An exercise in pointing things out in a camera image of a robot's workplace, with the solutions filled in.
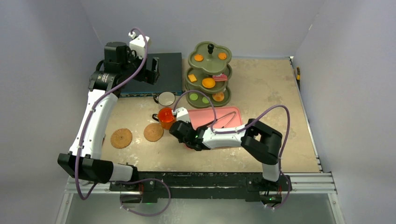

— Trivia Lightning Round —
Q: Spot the dark network switch box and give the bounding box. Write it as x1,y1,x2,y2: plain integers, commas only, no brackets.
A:
120,52,183,98

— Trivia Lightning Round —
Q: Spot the orange egg tart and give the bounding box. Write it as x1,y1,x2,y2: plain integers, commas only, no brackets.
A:
202,77,216,89

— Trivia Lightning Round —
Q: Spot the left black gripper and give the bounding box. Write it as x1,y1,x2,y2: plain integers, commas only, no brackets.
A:
121,47,160,84

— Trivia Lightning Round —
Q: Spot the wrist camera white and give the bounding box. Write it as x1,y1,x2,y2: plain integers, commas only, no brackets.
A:
128,31,147,59
172,107,191,123

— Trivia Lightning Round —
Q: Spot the orange translucent cup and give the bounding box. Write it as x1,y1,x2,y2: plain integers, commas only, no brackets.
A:
152,107,176,130

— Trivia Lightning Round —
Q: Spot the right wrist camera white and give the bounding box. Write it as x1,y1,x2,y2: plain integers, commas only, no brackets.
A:
172,107,191,123

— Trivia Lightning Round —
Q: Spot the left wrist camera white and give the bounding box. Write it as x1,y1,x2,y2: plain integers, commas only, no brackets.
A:
128,31,147,59

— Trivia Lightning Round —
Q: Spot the pink cake slice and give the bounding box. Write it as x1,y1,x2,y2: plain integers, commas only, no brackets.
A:
212,73,228,82

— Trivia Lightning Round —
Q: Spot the green three-tier stand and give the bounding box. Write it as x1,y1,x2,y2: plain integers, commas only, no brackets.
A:
184,41,233,109

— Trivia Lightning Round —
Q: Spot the white ribbed cup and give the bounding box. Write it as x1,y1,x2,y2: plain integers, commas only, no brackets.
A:
153,91,176,108

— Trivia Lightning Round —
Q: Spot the pink serving tray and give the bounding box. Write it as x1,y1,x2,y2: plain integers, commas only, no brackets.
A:
188,106,242,133

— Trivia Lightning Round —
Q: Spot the green macaron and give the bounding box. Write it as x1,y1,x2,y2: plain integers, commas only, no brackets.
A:
202,97,209,104
189,93,198,101

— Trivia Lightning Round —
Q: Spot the square yellow cracker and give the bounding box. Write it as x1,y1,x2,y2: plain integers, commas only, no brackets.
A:
188,74,197,83

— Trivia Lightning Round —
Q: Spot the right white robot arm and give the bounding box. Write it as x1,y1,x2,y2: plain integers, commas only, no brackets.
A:
169,121,283,190

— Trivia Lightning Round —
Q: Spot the yellow black tool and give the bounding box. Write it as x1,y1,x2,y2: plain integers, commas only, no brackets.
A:
296,67,301,89

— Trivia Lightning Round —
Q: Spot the orange cookie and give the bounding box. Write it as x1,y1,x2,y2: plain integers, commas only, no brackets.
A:
193,54,204,62
218,52,227,60

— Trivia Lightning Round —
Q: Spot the orange bun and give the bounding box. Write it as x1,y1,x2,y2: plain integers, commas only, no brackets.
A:
212,92,225,102

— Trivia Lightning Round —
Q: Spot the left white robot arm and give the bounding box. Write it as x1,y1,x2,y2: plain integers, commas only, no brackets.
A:
57,41,159,191

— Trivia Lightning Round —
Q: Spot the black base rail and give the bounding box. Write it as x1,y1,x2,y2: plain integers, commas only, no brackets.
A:
110,171,292,203

